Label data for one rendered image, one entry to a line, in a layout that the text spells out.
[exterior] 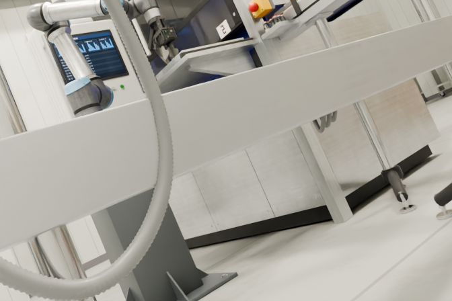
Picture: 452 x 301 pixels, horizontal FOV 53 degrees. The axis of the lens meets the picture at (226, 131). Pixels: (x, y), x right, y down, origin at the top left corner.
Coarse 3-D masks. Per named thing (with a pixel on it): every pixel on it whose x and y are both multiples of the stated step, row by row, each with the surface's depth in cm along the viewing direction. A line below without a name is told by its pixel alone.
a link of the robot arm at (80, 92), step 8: (80, 80) 190; (88, 80) 193; (64, 88) 192; (72, 88) 189; (80, 88) 189; (88, 88) 191; (96, 88) 197; (72, 96) 189; (80, 96) 188; (88, 96) 190; (96, 96) 194; (72, 104) 190; (80, 104) 188; (88, 104) 189
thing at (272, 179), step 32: (352, 32) 237; (384, 32) 254; (384, 96) 235; (416, 96) 252; (352, 128) 213; (384, 128) 227; (416, 128) 242; (224, 160) 243; (256, 160) 223; (288, 160) 207; (352, 160) 206; (192, 192) 277; (224, 192) 252; (256, 192) 230; (288, 192) 213; (320, 192) 198; (192, 224) 288; (224, 224) 261
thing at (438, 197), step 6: (450, 186) 135; (444, 192) 136; (450, 192) 135; (438, 198) 138; (444, 198) 137; (450, 198) 136; (438, 204) 139; (444, 204) 138; (444, 210) 139; (450, 210) 140; (438, 216) 139; (444, 216) 137; (450, 216) 137
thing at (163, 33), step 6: (156, 18) 196; (162, 18) 196; (150, 24) 198; (156, 24) 198; (162, 24) 196; (156, 30) 198; (162, 30) 194; (168, 30) 195; (156, 36) 196; (162, 36) 193; (168, 36) 194; (174, 36) 196; (156, 42) 198; (162, 42) 196; (168, 42) 200
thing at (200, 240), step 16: (416, 160) 246; (352, 192) 210; (368, 192) 216; (320, 208) 207; (256, 224) 246; (272, 224) 236; (288, 224) 227; (192, 240) 304; (208, 240) 289; (224, 240) 275
